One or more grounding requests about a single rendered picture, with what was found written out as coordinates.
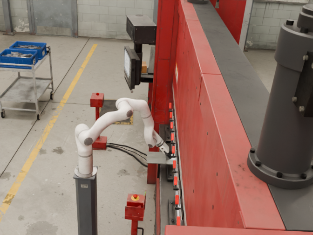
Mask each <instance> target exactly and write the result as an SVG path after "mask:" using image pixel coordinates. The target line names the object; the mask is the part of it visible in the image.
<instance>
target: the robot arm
mask: <svg viewBox="0 0 313 235"><path fill-rule="evenodd" d="M116 107H117V109H118V111H113V112H107V113H105V114H104V115H102V116H101V117H100V118H98V119H97V120H96V122H95V124H94V125H93V126H92V128H91V129H89V127H88V126H87V125H85V124H79V125H77V126H76V128H75V139H76V144H77V148H78V166H77V167H76V169H75V175H76V176H77V177H80V178H91V177H93V176H95V175H96V173H97V168H96V167H95V166H94V165H93V149H92V144H93V143H94V142H95V141H96V140H97V138H98V137H99V135H100V134H101V133H102V131H103V130H104V129H106V128H107V127H108V126H110V125H111V124H113V123H114V122H117V121H122V120H126V119H128V118H130V117H131V116H132V115H133V110H134V111H139V112H140V115H141V117H142V120H143V123H144V138H145V141H146V144H147V146H148V147H150V148H153V147H154V146H155V145H156V146H157V147H159V148H160V150H161V151H162V152H163V153H164V154H165V155H166V156H167V157H168V158H169V159H171V158H172V157H171V154H172V152H171V151H170V150H169V147H168V146H167V145H166V144H165V143H164V141H163V139H162V138H161V137H160V136H159V135H158V134H157V132H156V131H155V130H154V120H153V117H152V114H151V112H150V109H149V106H148V104H147V102H146V101H144V100H135V99H130V98H120V99H118V100H117V101H116Z"/></svg>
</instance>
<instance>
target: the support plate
mask: <svg viewBox="0 0 313 235"><path fill-rule="evenodd" d="M173 161H174V160H168V159H167V160H166V155H165V154H164V153H163V152H147V163H148V164H166V165H172V164H173Z"/></svg>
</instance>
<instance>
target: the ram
mask: <svg viewBox="0 0 313 235"><path fill-rule="evenodd" d="M176 64H177V68H176ZM176 69H177V73H178V77H177V80H176ZM173 89H174V99H175V109H176V110H175V113H176V118H177V120H176V123H177V129H176V131H177V132H178V135H177V138H178V139H177V141H178V142H179V145H178V147H179V149H178V151H180V155H179V154H178V155H179V156H180V159H179V161H181V165H180V164H179V165H180V166H181V169H180V171H182V180H181V181H183V184H181V186H182V185H183V190H182V191H184V200H183V201H184V204H185V214H186V224H187V226H197V227H217V228H228V227H227V223H226V219H225V214H224V209H223V205H222V201H221V197H220V192H219V188H218V183H217V179H216V175H215V170H214V166H213V162H212V158H211V152H210V148H209V144H208V140H207V136H206V131H205V127H204V122H203V118H202V113H201V109H200V105H199V101H198V98H197V91H196V87H195V83H194V79H193V74H192V71H191V65H190V61H189V57H188V52H187V48H186V44H185V40H184V35H183V30H182V26H181V22H180V18H179V20H178V30H177V44H176V55H175V65H174V75H173ZM180 176H181V174H180ZM182 197H183V194H182ZM184 204H183V207H184ZM185 214H184V217H185ZM184 221H185V219H184ZM186 224H185V226H186Z"/></svg>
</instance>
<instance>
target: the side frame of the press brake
mask: <svg viewBox="0 0 313 235"><path fill-rule="evenodd" d="M210 2H211V4H212V5H213V6H214V8H215V6H216V2H217V0H210ZM245 6H246V0H219V8H215V9H216V11H217V13H218V14H219V16H220V17H221V19H222V21H223V22H224V24H225V25H226V27H227V28H228V30H229V31H230V33H231V35H232V36H233V38H234V39H235V41H236V42H237V44H238V45H239V40H240V35H241V29H242V24H243V18H244V13H245ZM177 8H178V0H158V10H157V24H156V25H157V28H156V45H155V60H154V75H153V89H152V102H151V114H152V117H153V120H154V130H155V131H156V132H157V134H159V124H170V121H169V120H170V112H169V110H170V109H169V103H171V110H172V109H173V102H174V99H173V89H172V85H173V75H174V65H175V55H176V44H177V30H178V20H179V13H178V10H177ZM157 149H158V147H157V146H156V145H155V146H154V147H153V148H150V147H149V152H157ZM156 181H157V164H148V169H147V184H156Z"/></svg>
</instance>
